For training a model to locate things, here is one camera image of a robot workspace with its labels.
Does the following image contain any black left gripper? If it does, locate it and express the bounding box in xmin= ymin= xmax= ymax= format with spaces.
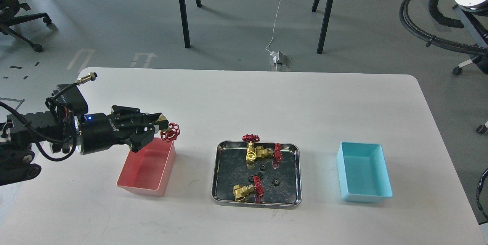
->
xmin=78 ymin=105 xmax=169 ymax=155

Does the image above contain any brass valve red handle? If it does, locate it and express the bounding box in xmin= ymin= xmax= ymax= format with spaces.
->
xmin=155 ymin=113 xmax=181 ymax=142
xmin=242 ymin=134 xmax=283 ymax=168
xmin=233 ymin=181 xmax=265 ymax=202

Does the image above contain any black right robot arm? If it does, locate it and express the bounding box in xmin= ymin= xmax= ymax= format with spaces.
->
xmin=400 ymin=0 xmax=488 ymax=226

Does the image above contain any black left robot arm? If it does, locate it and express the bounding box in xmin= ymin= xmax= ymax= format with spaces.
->
xmin=0 ymin=72 xmax=180 ymax=185

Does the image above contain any pink plastic box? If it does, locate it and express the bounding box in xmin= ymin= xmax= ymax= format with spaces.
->
xmin=117 ymin=138 xmax=176 ymax=197

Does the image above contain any blue plastic box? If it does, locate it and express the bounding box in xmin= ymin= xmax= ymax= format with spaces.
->
xmin=337 ymin=141 xmax=393 ymax=203

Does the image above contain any metal tray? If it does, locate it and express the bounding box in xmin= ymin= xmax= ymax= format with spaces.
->
xmin=211 ymin=141 xmax=302 ymax=208

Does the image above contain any black office chair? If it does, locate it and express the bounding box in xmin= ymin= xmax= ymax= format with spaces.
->
xmin=0 ymin=0 xmax=52 ymax=52

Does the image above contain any black tripod leg right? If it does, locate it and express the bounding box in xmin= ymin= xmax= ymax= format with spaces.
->
xmin=311 ymin=0 xmax=340 ymax=55

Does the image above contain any brass valve red handle bottom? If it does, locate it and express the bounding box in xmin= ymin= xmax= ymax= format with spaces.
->
xmin=233 ymin=181 xmax=265 ymax=202

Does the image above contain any brass valve red handle top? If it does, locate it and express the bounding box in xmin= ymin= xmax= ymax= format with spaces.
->
xmin=242 ymin=134 xmax=283 ymax=168

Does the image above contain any white power adapter with cable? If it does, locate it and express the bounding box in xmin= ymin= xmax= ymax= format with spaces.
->
xmin=265 ymin=0 xmax=283 ymax=71

